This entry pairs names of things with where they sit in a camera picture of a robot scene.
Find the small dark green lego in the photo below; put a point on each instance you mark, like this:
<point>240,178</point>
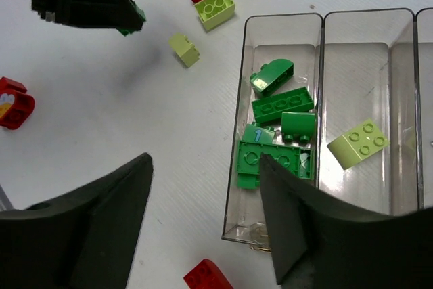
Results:
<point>135,22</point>

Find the clear compartment organizer tray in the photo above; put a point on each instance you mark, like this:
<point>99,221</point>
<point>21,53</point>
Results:
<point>356,65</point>

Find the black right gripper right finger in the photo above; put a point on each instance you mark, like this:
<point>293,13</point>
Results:
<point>319,241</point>

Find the red flat lego brick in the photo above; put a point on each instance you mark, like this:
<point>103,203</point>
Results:
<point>206,275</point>

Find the lime and green lego stack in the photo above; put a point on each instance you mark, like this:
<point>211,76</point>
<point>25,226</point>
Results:
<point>358,144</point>

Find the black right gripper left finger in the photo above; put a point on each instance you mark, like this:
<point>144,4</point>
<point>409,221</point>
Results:
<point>85,238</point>

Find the green sloped lego brick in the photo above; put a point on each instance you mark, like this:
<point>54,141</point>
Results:
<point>272,76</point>

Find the lime 2x2 lego brick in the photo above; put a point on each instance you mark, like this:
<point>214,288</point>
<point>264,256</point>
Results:
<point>213,13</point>

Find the green long lego brick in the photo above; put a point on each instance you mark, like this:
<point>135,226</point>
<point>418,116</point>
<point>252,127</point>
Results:
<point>269,109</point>

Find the green 2x2 lego front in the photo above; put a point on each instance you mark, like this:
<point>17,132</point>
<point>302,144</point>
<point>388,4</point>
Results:
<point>256,134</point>

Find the lime small lego brick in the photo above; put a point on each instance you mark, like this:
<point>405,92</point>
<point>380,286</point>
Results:
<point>184,49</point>

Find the red flower lego block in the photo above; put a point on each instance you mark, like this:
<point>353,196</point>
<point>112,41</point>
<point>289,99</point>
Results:
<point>16,104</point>

